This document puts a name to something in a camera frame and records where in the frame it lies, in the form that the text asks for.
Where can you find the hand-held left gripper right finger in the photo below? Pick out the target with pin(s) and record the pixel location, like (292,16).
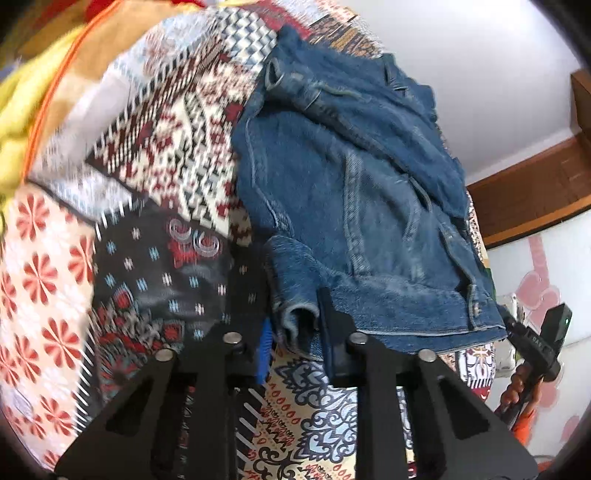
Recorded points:
(333,337)

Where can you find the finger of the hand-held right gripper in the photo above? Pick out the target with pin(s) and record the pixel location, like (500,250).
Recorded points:
(512,326)

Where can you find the patchwork patterned blanket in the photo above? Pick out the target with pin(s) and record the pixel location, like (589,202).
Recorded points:
(152,184)

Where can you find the wooden wardrobe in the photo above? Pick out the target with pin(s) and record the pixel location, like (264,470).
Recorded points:
(531,194)

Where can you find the yellow blanket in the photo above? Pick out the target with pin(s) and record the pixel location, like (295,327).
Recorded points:
(23,115)

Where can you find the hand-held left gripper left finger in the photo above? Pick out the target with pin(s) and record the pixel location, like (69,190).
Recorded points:
(266,344)

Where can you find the blue denim jacket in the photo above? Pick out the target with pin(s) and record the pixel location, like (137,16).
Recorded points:
(351,194)

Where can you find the person's right hand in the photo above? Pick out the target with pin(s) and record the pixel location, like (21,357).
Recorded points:
(519,387)

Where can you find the frosted heart-print sliding door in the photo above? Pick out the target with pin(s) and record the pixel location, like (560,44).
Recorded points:
(545,272)

